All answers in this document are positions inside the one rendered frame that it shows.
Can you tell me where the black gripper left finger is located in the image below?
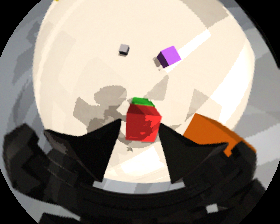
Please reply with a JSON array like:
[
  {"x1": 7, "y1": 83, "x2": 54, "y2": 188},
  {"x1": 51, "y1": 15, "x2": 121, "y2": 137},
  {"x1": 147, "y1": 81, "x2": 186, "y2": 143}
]
[{"x1": 43, "y1": 119, "x2": 121, "y2": 183}]

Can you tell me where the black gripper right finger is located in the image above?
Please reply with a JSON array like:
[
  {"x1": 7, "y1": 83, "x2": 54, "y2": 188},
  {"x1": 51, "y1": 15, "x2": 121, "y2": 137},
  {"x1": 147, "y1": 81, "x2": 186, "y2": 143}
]
[{"x1": 157, "y1": 123, "x2": 229, "y2": 185}]

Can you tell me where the small purple cube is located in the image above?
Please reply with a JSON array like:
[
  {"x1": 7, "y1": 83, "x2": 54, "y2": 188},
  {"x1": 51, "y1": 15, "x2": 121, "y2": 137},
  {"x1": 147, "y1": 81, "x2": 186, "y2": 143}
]
[{"x1": 157, "y1": 45, "x2": 181, "y2": 68}]

